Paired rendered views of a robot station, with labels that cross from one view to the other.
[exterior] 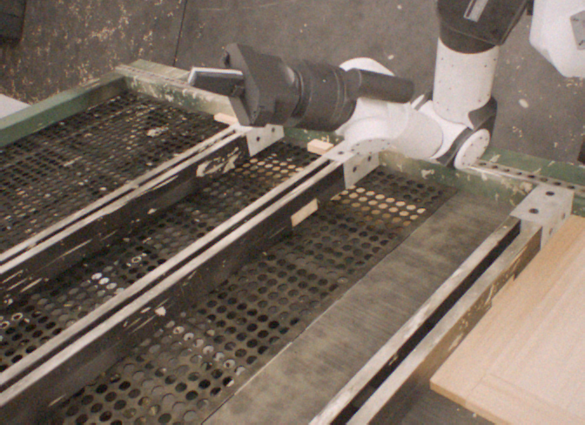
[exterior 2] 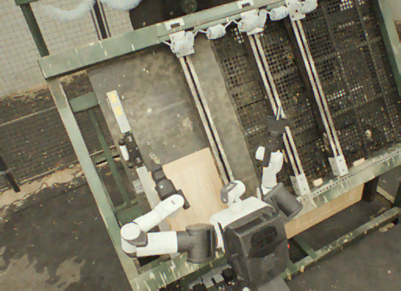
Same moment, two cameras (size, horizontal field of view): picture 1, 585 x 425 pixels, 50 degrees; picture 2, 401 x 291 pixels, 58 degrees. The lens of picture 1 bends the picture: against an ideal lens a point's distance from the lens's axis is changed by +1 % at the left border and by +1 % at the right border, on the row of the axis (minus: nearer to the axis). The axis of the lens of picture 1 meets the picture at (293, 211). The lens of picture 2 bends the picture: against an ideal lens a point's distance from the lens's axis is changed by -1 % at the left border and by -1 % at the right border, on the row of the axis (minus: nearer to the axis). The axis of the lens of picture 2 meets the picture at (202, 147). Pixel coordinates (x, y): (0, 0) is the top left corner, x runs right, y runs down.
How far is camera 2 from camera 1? 1.29 m
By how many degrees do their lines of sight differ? 40
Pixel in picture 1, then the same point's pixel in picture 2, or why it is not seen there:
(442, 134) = (265, 188)
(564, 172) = not seen: hidden behind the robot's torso
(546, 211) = not seen: hidden behind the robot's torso
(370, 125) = (260, 152)
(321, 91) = (267, 138)
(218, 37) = not seen: outside the picture
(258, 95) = (266, 119)
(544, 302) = (213, 190)
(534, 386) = (194, 167)
